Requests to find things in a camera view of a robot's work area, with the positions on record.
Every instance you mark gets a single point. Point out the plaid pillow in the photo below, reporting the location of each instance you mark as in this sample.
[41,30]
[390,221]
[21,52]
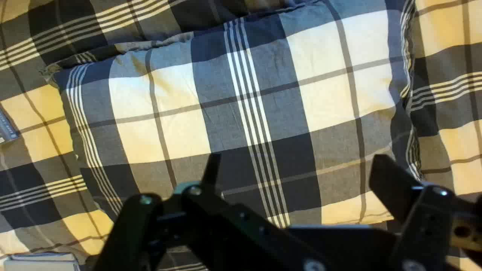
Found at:
[297,102]

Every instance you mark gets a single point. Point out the plaid bed comforter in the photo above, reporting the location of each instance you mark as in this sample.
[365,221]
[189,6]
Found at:
[46,203]

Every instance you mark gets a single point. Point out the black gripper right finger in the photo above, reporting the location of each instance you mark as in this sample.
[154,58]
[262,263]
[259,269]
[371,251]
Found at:
[434,218]

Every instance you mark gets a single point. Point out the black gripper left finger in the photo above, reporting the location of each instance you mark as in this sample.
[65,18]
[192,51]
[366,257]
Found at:
[148,225]

